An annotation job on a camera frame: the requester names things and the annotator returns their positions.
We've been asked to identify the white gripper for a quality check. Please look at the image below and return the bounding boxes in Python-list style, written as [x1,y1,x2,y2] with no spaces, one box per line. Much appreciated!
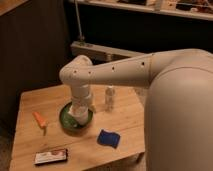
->
[70,93,93,124]

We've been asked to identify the packaged eraser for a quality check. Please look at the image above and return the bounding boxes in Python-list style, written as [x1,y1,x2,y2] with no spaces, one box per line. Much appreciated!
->
[34,149,68,165]

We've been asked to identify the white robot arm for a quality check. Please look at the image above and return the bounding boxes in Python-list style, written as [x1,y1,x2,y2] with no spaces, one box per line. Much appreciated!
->
[59,49,213,171]

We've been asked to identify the green plate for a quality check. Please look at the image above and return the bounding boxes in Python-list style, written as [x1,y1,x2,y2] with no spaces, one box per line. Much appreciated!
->
[59,102,93,131]

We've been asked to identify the blue cloth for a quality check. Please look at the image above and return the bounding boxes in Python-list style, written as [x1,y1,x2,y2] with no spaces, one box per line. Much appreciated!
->
[97,130,120,148]

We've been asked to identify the orange carrot toy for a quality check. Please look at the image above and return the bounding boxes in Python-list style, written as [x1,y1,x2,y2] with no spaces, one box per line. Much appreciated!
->
[33,112,47,128]

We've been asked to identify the wooden table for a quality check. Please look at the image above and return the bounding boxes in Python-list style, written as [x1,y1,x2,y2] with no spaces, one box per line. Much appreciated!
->
[10,85,145,171]

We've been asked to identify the vertical metal pole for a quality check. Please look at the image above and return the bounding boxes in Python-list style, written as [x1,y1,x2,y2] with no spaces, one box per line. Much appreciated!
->
[74,0,84,43]

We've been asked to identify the background shelf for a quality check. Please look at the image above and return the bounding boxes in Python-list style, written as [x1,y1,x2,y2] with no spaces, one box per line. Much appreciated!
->
[68,0,213,21]

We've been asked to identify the metal rail beam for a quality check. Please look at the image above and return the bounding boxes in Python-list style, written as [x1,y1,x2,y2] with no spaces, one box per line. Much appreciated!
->
[70,41,141,61]

